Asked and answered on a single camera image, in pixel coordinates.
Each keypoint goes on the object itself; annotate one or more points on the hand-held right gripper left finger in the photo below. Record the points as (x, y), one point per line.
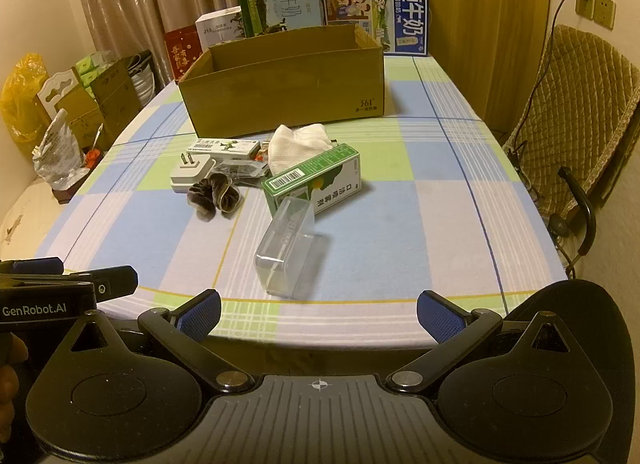
(200, 316)

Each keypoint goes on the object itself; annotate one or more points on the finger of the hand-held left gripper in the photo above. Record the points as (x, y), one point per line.
(117, 281)
(42, 265)

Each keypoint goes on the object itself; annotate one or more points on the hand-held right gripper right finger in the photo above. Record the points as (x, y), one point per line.
(440, 316)

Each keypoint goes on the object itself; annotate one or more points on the clear plastic box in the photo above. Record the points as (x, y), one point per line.
(290, 254)

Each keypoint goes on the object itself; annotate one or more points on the white power adapter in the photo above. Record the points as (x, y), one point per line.
(192, 171)

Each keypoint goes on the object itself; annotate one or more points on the clear plastic packet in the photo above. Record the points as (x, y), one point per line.
(240, 170)

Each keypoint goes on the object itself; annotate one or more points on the green medicine box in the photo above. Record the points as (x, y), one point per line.
(310, 179)

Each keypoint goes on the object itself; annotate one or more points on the white knitted cloth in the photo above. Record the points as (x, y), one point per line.
(295, 144)

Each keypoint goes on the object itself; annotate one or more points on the brown cardboard box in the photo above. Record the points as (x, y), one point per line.
(280, 104)

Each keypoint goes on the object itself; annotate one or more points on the person's left hand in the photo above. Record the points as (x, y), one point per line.
(9, 389)

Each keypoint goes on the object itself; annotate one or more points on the dark wooden stand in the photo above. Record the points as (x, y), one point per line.
(67, 191)

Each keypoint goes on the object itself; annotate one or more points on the silver plastic bag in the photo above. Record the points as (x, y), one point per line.
(57, 149)

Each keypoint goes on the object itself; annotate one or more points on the dark hair scrunchie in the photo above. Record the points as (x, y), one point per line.
(222, 196)

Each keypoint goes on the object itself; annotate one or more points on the small brown carton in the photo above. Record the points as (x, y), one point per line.
(77, 114)

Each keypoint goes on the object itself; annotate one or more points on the flat white green box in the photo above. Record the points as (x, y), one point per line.
(225, 148)

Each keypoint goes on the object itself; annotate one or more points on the yellow plastic bag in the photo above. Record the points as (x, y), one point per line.
(20, 94)

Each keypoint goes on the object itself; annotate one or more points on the white cardboard cutout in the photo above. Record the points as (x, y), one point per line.
(57, 89)

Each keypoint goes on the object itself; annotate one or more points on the large brown carton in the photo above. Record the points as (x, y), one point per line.
(117, 99)

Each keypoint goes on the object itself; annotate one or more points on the green tissue packs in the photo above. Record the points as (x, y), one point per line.
(90, 66)

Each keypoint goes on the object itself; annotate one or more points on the black paper bag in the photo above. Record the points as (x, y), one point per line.
(145, 61)

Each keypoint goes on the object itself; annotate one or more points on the red gift box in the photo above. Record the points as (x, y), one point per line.
(180, 54)

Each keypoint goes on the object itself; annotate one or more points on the quilted cover chair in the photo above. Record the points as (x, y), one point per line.
(575, 109)

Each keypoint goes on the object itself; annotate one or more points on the white humidifier box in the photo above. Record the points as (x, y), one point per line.
(217, 26)

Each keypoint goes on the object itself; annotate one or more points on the wooden wardrobe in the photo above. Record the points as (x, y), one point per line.
(475, 19)

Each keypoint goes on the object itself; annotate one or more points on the blue milk carton box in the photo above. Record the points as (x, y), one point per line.
(405, 14)

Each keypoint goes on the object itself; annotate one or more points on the wall socket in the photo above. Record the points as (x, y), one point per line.
(604, 11)
(584, 6)

